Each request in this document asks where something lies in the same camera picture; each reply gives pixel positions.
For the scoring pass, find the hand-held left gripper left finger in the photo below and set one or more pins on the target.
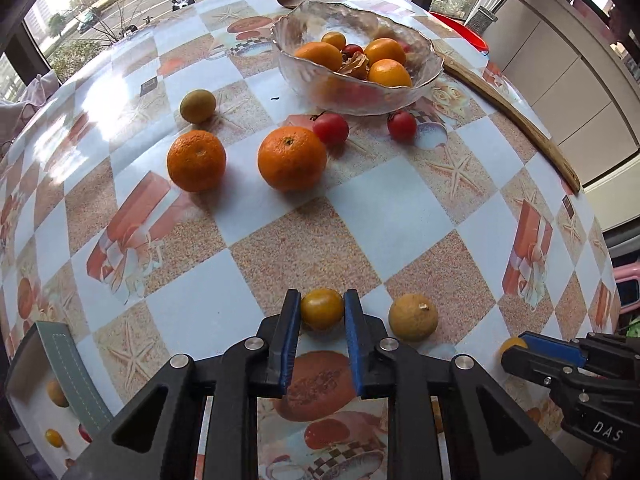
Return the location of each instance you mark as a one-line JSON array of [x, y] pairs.
[[287, 345]]

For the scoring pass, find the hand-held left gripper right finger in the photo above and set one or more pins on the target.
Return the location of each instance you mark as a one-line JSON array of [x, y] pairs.
[[352, 345]]

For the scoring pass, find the beige cabinet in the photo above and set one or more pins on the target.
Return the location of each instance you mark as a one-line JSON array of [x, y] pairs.
[[550, 85]]

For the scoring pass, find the black scooter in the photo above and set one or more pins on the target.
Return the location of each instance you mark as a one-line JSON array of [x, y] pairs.
[[182, 2]]

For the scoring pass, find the grey ribbed metal object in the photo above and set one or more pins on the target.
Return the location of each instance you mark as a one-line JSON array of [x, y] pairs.
[[480, 19]]

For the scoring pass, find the dried physalis husk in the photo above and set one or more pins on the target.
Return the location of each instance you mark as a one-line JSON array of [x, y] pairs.
[[356, 67]]

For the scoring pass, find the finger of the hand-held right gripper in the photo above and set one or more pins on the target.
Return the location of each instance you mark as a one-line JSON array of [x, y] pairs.
[[555, 350], [530, 362]]

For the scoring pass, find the yellow cherry tomato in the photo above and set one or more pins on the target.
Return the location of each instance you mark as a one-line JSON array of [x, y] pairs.
[[322, 308], [512, 345], [334, 40], [53, 437]]

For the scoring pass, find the white cloth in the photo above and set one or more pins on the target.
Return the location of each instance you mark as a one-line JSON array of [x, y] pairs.
[[30, 100]]

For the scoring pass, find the large orange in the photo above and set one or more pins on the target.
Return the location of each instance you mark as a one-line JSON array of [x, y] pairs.
[[318, 55], [385, 51], [389, 73]]

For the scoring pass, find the pink object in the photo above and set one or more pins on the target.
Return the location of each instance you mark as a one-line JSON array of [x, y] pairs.
[[627, 290]]

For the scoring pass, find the clear glass bowl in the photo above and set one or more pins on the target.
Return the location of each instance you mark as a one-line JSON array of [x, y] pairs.
[[310, 85]]

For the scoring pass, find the red plastic basin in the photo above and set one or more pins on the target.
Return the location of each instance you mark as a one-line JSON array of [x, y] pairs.
[[462, 27]]

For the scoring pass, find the orange mandarin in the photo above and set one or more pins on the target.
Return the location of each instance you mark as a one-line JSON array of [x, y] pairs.
[[196, 160], [292, 158]]

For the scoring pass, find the brown longan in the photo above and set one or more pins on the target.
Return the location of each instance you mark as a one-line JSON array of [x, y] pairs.
[[57, 392], [384, 33], [198, 105], [413, 317]]

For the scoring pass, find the grey stitched leather panel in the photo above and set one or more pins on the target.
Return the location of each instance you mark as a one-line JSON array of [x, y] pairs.
[[70, 370]]

